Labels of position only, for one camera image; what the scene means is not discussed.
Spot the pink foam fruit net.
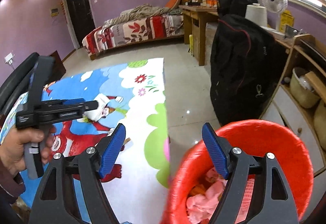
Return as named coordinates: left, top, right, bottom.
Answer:
left=186, top=168, right=255, bottom=223

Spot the red plastic trash basket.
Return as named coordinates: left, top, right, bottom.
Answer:
left=161, top=120, right=313, bottom=223

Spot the person's left hand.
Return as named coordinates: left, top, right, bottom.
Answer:
left=1, top=126, right=56, bottom=177

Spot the black sofa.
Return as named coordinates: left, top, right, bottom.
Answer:
left=1, top=52, right=39, bottom=115

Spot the colourful cartoon bed sheet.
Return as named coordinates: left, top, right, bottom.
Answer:
left=0, top=57, right=171, bottom=224

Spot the bed with floral blanket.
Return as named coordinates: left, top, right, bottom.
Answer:
left=82, top=4, right=184, bottom=60

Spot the dark wooden door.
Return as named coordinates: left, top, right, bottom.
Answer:
left=66, top=0, right=96, bottom=47

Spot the woven storage basket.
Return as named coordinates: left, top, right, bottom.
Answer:
left=290, top=67, right=320, bottom=109

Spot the orange pillow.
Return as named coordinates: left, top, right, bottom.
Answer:
left=165, top=0, right=181, bottom=9

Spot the wooden desk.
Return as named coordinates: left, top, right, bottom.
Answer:
left=179, top=5, right=219, bottom=66

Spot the black bag on desk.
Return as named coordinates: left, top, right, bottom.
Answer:
left=217, top=0, right=258, bottom=18

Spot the white desk fan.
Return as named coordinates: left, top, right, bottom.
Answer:
left=262, top=0, right=288, bottom=31

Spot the white wall socket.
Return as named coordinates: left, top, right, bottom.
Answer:
left=4, top=53, right=15, bottom=65

